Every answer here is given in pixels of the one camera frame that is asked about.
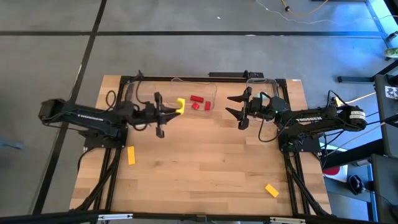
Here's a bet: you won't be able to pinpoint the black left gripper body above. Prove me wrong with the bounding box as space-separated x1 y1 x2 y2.
142 91 166 139

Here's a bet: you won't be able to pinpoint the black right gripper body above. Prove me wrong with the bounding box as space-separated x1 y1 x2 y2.
238 86 270 131

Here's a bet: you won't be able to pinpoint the yellow arch block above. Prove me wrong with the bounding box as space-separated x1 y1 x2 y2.
175 97 187 115

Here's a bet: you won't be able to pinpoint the long yellow plank block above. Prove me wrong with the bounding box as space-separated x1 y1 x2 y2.
127 146 136 166

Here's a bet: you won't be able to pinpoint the yellow rectangular block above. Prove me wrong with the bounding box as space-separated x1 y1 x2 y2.
264 184 280 198

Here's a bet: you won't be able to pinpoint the clear plastic bin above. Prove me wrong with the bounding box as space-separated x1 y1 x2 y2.
165 77 218 117
246 77 280 108

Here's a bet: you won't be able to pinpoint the clear bin with paper label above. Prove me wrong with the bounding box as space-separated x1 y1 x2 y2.
123 81 157 121

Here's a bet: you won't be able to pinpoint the black bar-shaped box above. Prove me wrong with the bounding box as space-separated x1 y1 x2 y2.
208 70 265 79

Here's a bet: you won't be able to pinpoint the red round object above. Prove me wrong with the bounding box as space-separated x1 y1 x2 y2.
322 166 341 176

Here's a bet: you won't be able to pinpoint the black desk foot bar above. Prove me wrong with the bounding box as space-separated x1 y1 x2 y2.
337 66 398 83

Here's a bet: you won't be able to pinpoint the silver aluminium extrusion piece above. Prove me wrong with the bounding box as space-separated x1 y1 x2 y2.
269 217 307 224
97 213 134 222

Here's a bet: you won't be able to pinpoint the black headphones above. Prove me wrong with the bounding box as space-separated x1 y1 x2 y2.
347 174 365 195

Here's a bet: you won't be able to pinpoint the black desk with marker tag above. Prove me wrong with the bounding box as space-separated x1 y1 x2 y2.
374 73 398 156

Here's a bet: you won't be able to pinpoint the black overhead beam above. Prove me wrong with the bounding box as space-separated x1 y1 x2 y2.
0 210 398 224

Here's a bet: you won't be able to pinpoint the dark grey desk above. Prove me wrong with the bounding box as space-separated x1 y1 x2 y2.
371 154 398 224

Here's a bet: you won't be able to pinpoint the black aluminium table frame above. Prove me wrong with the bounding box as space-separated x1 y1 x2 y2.
70 74 332 218

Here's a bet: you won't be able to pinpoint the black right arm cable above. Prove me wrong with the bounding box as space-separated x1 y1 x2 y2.
257 119 283 143

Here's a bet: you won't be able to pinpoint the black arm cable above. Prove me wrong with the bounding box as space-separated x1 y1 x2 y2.
257 119 283 143
104 89 117 112

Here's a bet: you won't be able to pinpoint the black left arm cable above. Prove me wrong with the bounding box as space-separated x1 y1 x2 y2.
104 89 117 112

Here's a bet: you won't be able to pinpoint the yellow cable with black ball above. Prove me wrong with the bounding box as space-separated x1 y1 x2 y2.
280 0 329 17

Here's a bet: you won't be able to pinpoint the white desk cable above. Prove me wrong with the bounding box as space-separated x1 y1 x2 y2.
340 91 377 106

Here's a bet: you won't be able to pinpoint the thin white floor cable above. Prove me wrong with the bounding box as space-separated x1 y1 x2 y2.
255 0 398 26

